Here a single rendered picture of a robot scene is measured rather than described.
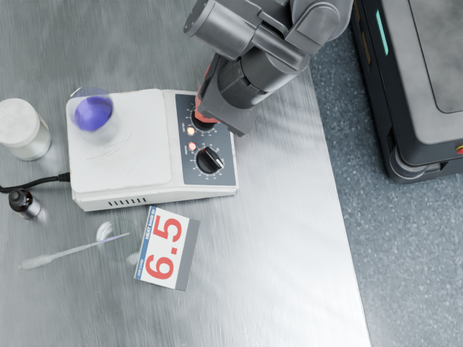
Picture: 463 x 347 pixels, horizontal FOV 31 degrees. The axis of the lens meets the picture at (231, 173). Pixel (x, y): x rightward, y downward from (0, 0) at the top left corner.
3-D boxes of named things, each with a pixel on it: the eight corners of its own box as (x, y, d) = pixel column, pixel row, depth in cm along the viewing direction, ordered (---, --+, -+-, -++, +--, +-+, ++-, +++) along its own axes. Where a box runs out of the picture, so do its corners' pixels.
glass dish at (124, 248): (118, 272, 102) (116, 269, 100) (89, 240, 104) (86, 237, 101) (151, 242, 103) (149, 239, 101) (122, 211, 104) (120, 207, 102)
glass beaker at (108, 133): (83, 105, 99) (68, 80, 91) (127, 108, 99) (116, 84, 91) (76, 153, 98) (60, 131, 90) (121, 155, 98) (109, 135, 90)
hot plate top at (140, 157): (164, 89, 100) (163, 87, 99) (173, 184, 97) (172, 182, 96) (66, 100, 100) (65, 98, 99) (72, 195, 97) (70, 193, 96)
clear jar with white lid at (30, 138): (36, 170, 106) (19, 153, 98) (-2, 149, 107) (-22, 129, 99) (61, 131, 107) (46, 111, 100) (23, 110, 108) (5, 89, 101)
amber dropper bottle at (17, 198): (38, 193, 105) (24, 180, 99) (42, 216, 104) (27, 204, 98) (15, 199, 105) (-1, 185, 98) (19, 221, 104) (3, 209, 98)
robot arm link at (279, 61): (307, 80, 83) (322, 37, 86) (251, 45, 81) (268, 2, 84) (273, 104, 89) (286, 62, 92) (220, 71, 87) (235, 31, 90)
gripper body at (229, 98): (193, 112, 92) (223, 88, 85) (222, 43, 96) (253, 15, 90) (240, 140, 94) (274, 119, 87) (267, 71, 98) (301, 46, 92)
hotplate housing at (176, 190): (228, 100, 108) (227, 78, 100) (240, 196, 105) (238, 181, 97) (60, 119, 108) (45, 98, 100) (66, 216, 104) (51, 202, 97)
